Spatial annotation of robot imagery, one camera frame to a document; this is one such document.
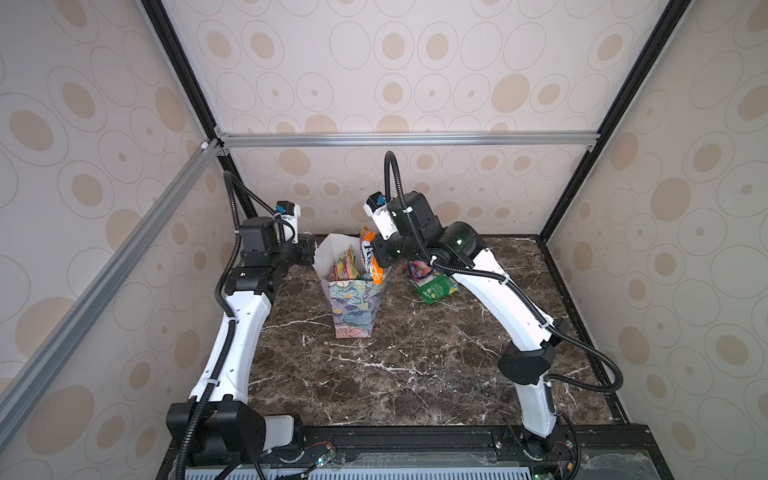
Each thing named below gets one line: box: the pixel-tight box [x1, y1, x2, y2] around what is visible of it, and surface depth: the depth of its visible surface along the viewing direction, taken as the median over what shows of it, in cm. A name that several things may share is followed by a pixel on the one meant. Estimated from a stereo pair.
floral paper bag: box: [312, 233, 391, 339], surface depth 83 cm
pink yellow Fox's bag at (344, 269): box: [329, 244, 360, 281], surface depth 85 cm
